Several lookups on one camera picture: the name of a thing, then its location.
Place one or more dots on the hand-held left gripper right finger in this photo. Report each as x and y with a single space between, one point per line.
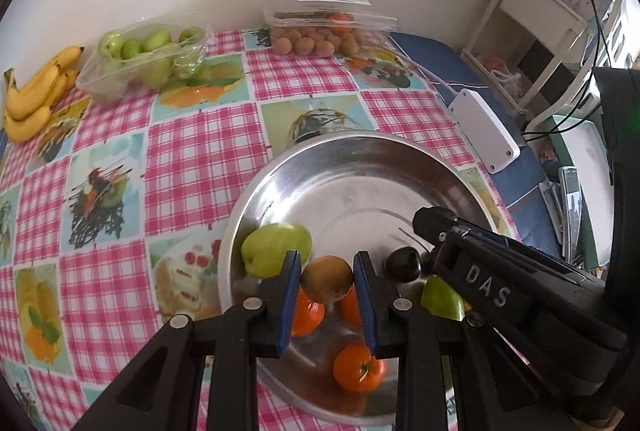
367 306

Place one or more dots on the green mango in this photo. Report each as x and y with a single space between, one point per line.
275 248
440 300

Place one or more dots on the white wooden chair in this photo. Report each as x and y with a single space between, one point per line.
540 6

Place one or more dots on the pile of tan longans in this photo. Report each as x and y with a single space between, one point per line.
305 43

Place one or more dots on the dark plum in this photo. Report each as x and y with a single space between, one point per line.
402 263

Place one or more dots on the round steel bowl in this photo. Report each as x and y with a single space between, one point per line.
350 191

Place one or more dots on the plastic bag with red item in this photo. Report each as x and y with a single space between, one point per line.
500 73

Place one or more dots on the round brown fruit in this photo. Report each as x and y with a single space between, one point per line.
327 278

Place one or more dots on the blue table cover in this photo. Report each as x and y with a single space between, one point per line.
440 56

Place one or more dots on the orange tangerine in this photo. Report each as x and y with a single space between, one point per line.
307 317
360 367
350 308

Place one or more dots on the tangerine inside clear container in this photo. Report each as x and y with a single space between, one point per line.
341 23

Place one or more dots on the pink checked fruit-print tablecloth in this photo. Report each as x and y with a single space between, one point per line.
190 146

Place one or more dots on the yellow banana bunch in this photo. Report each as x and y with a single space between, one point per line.
35 96

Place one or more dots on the grey folded papers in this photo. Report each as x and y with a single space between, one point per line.
550 206

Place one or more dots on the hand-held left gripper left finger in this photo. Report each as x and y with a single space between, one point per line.
290 306

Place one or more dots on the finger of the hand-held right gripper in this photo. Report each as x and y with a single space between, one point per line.
435 226

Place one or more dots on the bag of green apples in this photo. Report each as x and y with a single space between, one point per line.
105 83

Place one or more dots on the pile of small green fruits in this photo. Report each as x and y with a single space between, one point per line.
155 46

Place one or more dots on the white plastic power box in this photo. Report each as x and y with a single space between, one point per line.
485 131

